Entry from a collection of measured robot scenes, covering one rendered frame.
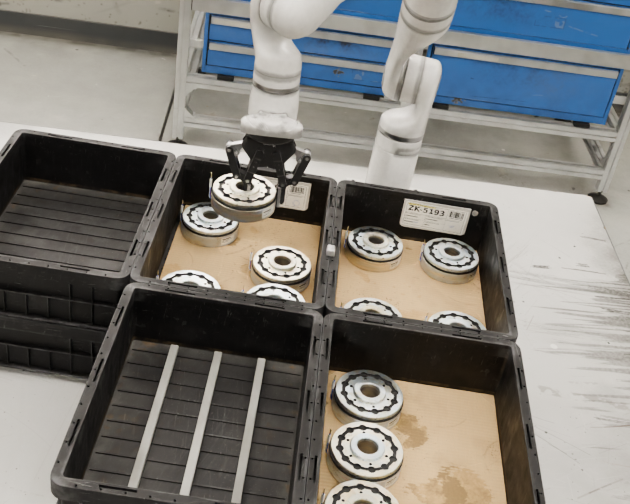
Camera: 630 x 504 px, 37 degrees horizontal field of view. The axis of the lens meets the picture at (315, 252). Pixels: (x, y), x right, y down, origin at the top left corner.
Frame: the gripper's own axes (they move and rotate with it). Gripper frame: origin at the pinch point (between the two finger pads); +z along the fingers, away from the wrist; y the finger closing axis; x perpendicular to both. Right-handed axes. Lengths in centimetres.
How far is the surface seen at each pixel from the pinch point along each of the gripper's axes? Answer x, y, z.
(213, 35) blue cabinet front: -191, 21, 52
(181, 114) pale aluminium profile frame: -189, 31, 83
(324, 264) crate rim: 6.2, -10.9, 8.2
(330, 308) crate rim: 17.4, -11.8, 8.3
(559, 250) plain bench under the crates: -42, -67, 31
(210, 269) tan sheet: -2.6, 7.6, 17.9
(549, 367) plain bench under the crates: -2, -56, 32
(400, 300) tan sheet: 0.2, -25.6, 18.3
